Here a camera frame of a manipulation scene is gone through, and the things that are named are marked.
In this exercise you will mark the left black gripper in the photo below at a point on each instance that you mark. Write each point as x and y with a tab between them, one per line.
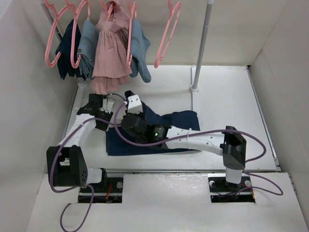
102	126

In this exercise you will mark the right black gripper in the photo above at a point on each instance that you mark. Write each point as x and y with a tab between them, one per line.
140	114

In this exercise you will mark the dark blue jeans trousers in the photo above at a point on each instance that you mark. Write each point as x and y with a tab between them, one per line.
115	146

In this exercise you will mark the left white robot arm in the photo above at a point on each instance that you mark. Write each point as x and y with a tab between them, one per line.
65	162

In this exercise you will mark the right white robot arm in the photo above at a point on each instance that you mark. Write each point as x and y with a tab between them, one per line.
227	143

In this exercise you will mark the pink hanger with light jeans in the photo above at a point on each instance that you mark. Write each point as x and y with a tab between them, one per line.
133	15

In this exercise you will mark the pink hanger with dress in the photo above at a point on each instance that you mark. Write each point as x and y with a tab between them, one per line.
110	11

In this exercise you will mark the pink hanger far left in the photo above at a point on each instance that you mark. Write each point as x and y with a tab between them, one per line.
57	16

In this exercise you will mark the pink hanging dress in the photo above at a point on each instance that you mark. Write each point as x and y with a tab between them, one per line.
110	70

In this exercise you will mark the dark blue hanging garment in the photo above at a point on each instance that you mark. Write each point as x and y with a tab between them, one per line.
64	64

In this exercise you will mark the light blue hanging jeans left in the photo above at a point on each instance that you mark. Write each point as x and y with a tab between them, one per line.
87	49

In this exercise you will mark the light blue hanging jeans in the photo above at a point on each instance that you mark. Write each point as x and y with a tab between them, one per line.
87	49
138	49

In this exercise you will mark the right white rack foot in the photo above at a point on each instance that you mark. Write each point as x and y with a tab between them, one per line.
194	93

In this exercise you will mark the light blue hanging jeans right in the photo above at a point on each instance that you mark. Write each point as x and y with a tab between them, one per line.
138	49

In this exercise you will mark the left grey rack pole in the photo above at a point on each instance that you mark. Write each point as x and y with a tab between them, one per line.
51	19

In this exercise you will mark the grey rack pole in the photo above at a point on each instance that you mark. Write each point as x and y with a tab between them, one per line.
51	19
194	86

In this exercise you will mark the right grey rack pole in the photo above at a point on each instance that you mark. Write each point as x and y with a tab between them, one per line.
194	86

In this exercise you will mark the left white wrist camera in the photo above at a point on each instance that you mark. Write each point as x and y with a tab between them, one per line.
108	104

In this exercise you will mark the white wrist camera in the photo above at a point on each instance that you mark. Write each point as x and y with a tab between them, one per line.
134	105
108	104

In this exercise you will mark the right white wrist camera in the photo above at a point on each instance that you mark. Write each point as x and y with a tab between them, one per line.
134	105

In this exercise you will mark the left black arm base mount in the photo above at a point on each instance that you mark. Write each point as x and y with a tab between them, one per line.
109	189

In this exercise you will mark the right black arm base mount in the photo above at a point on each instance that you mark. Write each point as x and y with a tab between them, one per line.
222	191

